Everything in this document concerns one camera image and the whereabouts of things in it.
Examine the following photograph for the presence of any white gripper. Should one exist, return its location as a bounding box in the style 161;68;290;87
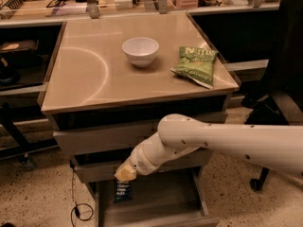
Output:
115;143;158;182

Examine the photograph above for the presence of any dark blue rxbar wrapper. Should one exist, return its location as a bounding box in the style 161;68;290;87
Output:
114;180;133;203

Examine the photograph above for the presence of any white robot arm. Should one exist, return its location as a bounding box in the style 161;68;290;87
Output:
115;113;303;182

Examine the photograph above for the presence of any middle drawer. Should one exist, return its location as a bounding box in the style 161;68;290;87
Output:
74;148;211;183

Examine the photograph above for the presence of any top drawer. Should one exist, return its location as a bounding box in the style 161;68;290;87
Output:
52;111;228;158

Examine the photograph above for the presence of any open bottom drawer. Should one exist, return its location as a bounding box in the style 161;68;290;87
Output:
96;169;219;227

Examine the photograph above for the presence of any grey drawer cabinet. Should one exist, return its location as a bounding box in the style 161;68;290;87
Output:
37;12;241;227

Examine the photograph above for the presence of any black table leg with caster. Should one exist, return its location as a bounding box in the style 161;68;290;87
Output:
0;104;58;170

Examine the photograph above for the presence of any white bowl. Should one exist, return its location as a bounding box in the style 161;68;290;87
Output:
122;37;159;67

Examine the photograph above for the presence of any green chip bag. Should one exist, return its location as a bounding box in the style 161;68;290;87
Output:
170;46;217;89

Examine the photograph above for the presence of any black office chair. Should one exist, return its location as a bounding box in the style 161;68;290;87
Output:
241;0;303;192

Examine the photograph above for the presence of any soldering iron stand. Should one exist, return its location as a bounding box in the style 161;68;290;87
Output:
0;0;23;20

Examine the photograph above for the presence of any black cable on floor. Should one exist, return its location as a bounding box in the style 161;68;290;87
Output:
69;161;95;227

